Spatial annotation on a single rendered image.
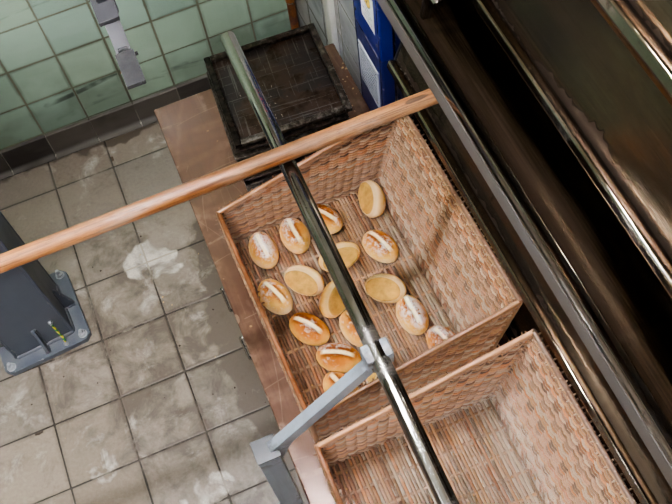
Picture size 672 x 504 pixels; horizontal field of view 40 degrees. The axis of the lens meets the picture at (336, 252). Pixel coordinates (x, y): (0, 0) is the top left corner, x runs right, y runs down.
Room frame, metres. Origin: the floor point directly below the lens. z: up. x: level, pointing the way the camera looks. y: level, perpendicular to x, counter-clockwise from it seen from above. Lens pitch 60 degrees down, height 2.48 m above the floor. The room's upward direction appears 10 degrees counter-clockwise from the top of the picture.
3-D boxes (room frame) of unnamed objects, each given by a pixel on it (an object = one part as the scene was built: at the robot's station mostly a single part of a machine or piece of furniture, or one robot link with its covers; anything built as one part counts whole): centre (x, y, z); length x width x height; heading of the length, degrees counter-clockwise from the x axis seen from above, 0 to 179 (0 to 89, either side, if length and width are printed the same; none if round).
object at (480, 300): (0.95, -0.04, 0.72); 0.56 x 0.49 x 0.28; 15
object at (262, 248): (1.10, 0.17, 0.62); 0.10 x 0.07 x 0.06; 16
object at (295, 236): (1.13, 0.09, 0.62); 0.10 x 0.07 x 0.05; 18
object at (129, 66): (0.98, 0.26, 1.42); 0.07 x 0.03 x 0.01; 13
